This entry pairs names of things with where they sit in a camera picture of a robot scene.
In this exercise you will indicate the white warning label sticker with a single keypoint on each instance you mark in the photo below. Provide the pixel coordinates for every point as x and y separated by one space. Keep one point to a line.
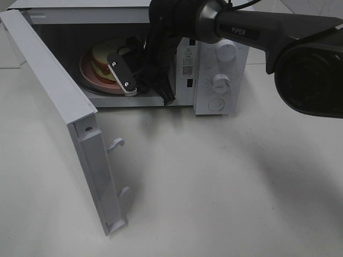
187 61

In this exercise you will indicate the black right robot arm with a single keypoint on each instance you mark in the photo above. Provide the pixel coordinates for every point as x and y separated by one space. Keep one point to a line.
303 52

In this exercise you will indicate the white bread sandwich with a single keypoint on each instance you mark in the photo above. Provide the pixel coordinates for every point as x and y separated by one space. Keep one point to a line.
99 55

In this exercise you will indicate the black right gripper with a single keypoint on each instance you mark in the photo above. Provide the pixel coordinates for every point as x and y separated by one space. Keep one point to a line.
154 56

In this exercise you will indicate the glass microwave turntable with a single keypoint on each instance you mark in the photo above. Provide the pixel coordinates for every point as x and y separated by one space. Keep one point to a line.
98 92

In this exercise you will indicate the white microwave door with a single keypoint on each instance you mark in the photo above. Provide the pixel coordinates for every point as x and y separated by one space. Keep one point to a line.
70 118

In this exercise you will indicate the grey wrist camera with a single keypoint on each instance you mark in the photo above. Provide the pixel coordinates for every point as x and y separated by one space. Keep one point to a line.
165 91

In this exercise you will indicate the round white door button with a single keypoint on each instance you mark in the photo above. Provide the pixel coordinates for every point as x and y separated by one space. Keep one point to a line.
216 104

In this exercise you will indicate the upper white power knob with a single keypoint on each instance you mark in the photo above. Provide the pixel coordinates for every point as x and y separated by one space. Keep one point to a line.
226 51

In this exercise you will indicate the pink round plate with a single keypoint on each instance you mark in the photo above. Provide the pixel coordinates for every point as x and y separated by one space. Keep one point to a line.
97 82

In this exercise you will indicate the white microwave oven body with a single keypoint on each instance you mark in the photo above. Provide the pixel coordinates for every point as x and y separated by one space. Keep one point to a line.
56 39

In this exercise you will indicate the lower white timer knob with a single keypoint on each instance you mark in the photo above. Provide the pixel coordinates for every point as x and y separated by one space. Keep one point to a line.
220 83

